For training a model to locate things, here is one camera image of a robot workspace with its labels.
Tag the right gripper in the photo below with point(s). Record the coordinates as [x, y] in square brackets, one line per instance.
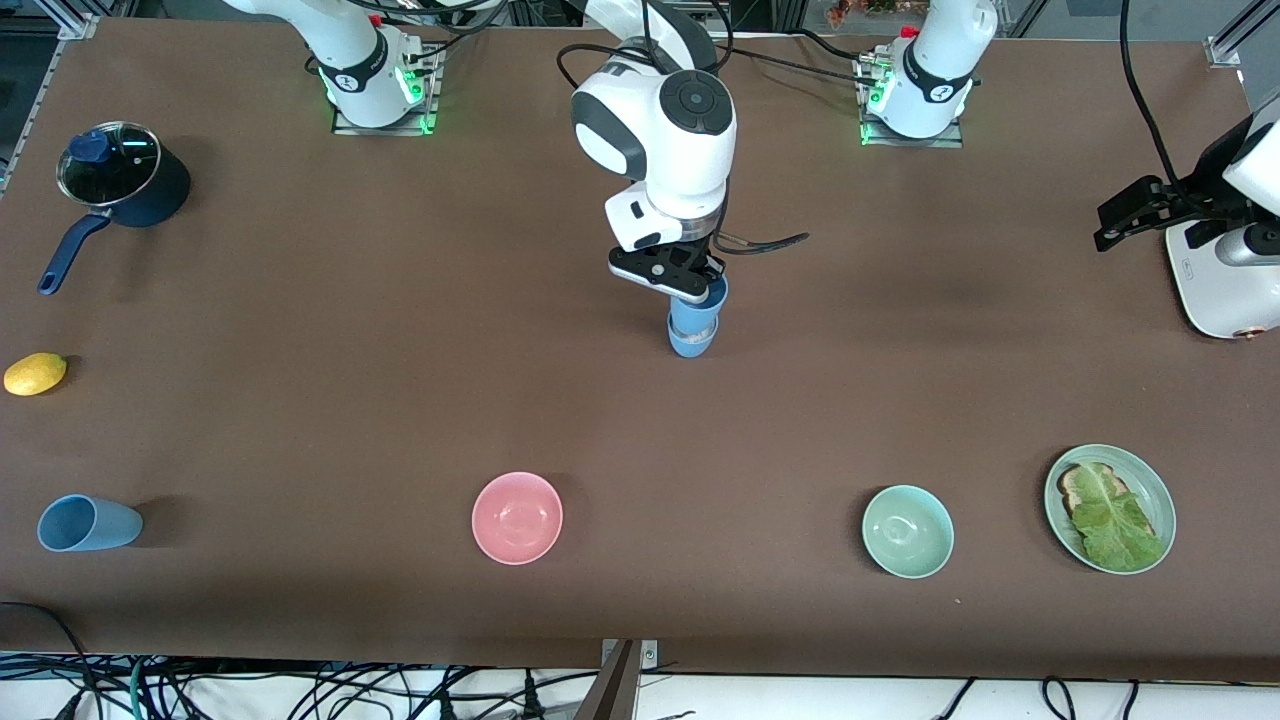
[706, 258]

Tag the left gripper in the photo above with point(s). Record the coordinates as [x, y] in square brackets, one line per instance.
[1183, 201]

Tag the blue plastic cup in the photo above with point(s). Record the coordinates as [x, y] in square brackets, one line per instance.
[692, 315]
[110, 525]

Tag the blue cup holding tissue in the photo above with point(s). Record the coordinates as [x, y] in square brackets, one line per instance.
[692, 347]

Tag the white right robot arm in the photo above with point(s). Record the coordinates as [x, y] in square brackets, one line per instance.
[660, 130]

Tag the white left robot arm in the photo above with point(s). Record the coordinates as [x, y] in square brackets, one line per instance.
[930, 60]

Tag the white appliance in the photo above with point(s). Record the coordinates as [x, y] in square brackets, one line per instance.
[1215, 290]

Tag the toast slice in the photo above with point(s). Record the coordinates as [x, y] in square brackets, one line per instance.
[1072, 487]

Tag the green plate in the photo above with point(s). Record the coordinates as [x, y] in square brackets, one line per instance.
[1160, 500]

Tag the pink bowl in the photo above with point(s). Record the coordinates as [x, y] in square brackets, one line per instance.
[517, 518]

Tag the green lettuce leaf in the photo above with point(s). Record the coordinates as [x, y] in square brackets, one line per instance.
[1115, 525]

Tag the mint green bowl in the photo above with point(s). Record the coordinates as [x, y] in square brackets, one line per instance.
[907, 531]

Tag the dark blue saucepan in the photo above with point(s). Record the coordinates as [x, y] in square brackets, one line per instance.
[160, 195]

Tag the glass lid with blue knob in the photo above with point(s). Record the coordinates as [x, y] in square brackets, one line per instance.
[105, 170]

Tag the yellow lemon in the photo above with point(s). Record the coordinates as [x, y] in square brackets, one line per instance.
[35, 374]

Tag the aluminium profile bracket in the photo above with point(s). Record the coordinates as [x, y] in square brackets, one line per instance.
[1225, 48]

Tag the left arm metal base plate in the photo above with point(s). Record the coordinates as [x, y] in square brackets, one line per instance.
[955, 138]

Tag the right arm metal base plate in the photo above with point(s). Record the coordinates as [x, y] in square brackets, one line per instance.
[432, 100]

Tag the metal table clamp bracket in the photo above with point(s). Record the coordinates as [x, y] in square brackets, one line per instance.
[622, 680]

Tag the aluminium table edge rail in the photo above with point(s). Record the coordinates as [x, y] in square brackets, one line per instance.
[40, 90]

